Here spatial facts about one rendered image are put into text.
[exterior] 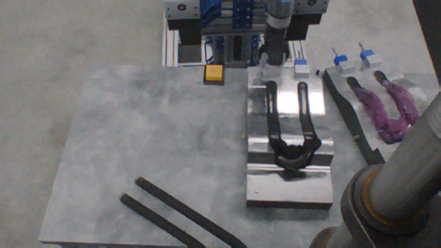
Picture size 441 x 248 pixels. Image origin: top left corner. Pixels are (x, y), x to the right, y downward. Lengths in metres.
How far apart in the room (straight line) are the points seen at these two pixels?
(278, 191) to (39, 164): 1.56
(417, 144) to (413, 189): 0.06
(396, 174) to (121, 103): 1.21
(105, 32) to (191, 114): 1.62
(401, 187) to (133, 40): 2.55
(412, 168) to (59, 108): 2.38
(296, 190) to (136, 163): 0.53
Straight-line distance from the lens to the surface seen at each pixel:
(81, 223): 1.36
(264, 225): 1.29
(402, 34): 3.11
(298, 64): 1.50
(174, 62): 2.40
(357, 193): 0.54
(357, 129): 1.45
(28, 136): 2.60
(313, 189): 1.29
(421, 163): 0.43
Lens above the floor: 2.01
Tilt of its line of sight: 57 degrees down
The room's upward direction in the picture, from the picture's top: straight up
